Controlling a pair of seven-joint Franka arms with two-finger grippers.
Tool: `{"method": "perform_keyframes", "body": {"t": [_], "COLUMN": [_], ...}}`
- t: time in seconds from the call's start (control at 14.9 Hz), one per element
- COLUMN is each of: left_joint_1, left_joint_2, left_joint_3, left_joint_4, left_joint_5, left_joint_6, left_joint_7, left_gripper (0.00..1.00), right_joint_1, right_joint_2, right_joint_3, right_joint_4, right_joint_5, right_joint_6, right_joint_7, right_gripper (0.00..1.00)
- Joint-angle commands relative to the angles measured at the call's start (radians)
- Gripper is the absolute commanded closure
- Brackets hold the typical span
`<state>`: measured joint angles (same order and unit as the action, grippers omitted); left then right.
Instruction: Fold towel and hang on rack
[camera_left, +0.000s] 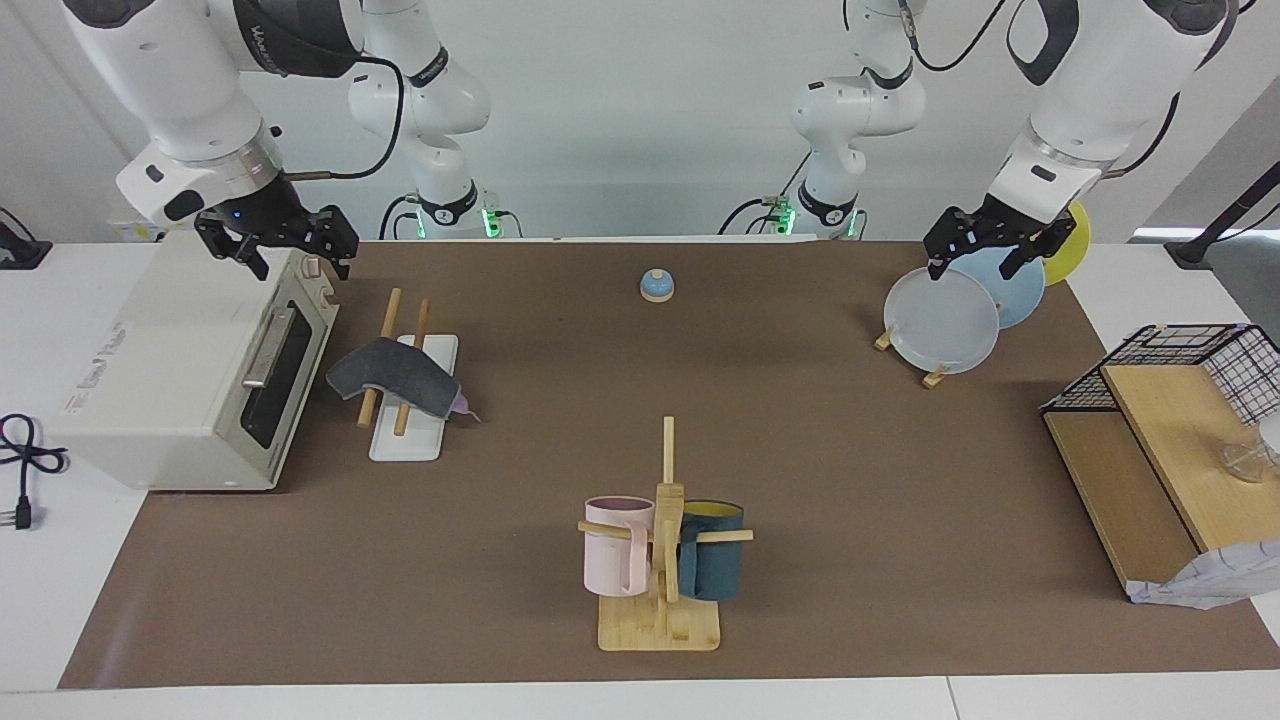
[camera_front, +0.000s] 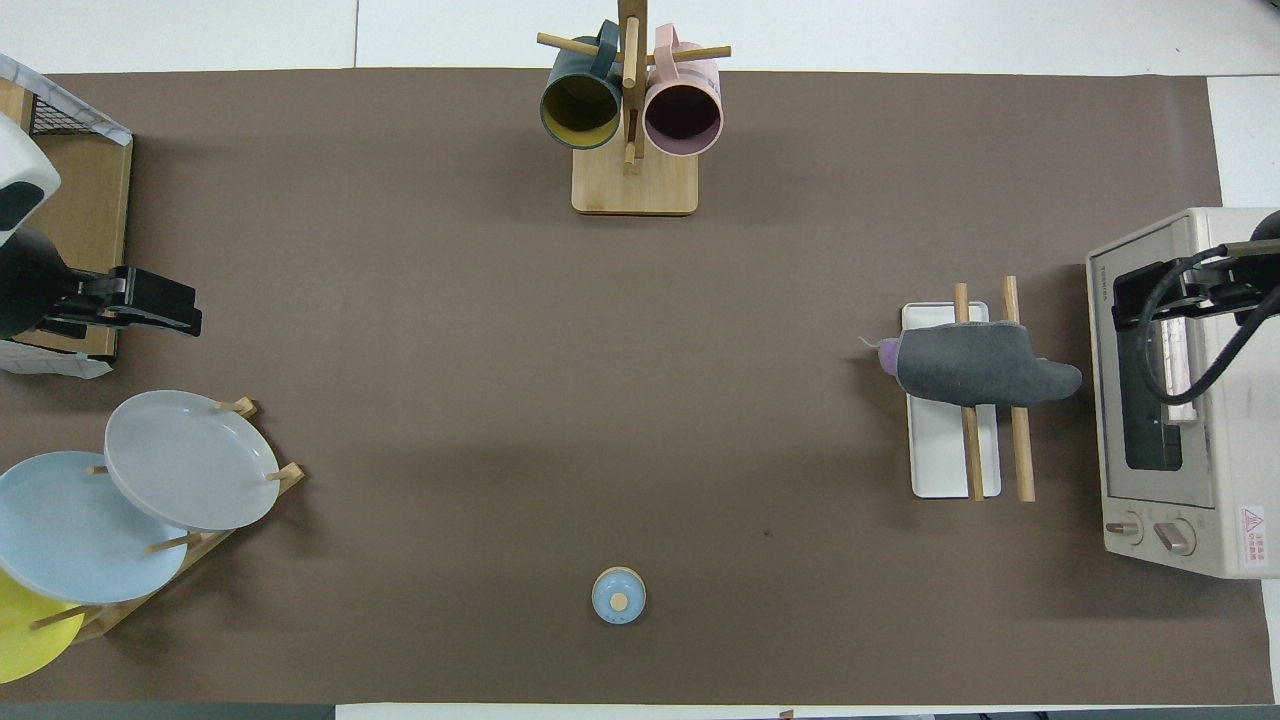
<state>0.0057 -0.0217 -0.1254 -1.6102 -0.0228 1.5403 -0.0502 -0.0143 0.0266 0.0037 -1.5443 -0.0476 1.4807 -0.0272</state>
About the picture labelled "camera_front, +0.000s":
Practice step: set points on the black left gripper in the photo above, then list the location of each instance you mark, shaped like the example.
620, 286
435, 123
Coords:
35, 290

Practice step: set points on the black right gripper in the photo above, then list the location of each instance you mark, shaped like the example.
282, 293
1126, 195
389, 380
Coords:
1230, 295

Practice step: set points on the purple and grey towel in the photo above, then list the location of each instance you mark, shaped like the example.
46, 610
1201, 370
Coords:
975, 365

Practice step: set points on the wooden plate rack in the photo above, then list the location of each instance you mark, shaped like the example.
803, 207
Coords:
290, 478

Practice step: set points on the white towel rack wooden bars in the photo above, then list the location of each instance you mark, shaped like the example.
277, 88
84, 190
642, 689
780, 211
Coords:
940, 450

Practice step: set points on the wooden shelf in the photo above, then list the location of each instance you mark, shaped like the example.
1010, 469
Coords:
95, 210

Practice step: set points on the grey plate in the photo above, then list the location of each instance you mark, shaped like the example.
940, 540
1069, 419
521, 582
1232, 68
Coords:
190, 460

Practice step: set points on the beige toaster oven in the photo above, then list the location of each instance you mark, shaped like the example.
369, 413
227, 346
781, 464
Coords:
1230, 450

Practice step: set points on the marbled paper sheet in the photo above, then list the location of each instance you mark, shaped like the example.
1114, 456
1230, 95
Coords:
60, 95

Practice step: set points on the light blue plate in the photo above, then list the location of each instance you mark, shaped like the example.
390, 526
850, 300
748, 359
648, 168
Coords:
60, 540

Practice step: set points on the yellow plate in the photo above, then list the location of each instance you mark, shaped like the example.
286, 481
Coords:
25, 640

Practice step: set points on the brown table mat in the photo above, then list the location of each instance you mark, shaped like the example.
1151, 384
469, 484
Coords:
600, 400

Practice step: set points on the dark teal mug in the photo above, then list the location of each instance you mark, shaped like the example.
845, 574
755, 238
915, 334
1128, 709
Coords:
580, 105

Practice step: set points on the wooden mug tree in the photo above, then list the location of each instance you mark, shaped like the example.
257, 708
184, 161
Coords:
635, 190

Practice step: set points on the pink mug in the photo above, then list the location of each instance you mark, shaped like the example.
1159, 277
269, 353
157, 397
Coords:
683, 115

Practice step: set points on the small blue lidded jar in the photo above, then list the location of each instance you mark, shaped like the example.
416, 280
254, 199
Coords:
618, 596

